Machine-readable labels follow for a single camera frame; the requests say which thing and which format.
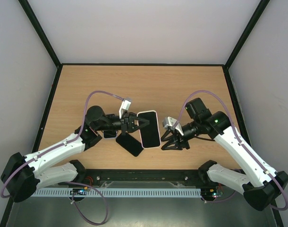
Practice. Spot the phone in lilac case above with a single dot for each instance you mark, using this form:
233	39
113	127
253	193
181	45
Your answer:
109	134

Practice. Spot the phone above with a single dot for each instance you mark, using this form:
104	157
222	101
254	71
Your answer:
130	144
109	134

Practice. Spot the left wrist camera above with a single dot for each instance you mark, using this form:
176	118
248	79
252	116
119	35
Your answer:
126	103

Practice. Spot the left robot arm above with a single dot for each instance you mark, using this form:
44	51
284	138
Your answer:
23	175

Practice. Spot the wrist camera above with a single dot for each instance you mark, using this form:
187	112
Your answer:
126	103
173	124

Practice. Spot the white slotted cable duct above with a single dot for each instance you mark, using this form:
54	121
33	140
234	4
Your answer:
119	193

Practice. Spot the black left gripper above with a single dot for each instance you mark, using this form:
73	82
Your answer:
127	124

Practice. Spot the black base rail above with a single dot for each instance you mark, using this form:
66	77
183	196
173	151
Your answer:
95	177

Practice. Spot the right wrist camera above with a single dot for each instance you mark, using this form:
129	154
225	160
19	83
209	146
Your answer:
173	124

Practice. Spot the black enclosure frame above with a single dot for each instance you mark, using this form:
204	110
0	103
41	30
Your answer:
225	67

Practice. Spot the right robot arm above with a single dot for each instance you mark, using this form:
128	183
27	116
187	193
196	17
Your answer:
259	183

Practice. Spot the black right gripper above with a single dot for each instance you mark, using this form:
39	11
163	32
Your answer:
178	136

